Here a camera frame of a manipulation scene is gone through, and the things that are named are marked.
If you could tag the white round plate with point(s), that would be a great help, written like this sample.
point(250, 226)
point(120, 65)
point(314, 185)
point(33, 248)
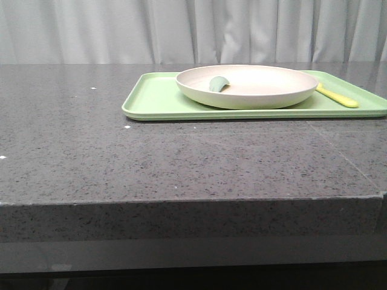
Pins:
point(250, 86)

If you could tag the yellow plastic fork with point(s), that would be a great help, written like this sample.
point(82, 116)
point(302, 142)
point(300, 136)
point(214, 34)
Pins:
point(341, 99)

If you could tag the green plastic tray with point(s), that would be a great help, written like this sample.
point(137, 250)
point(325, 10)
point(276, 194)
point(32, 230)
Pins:
point(156, 97)

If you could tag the pale green plastic spoon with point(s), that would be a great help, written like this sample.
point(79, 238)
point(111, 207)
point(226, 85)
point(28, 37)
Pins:
point(218, 83)

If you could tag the grey pleated curtain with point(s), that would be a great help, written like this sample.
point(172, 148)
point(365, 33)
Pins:
point(110, 32)

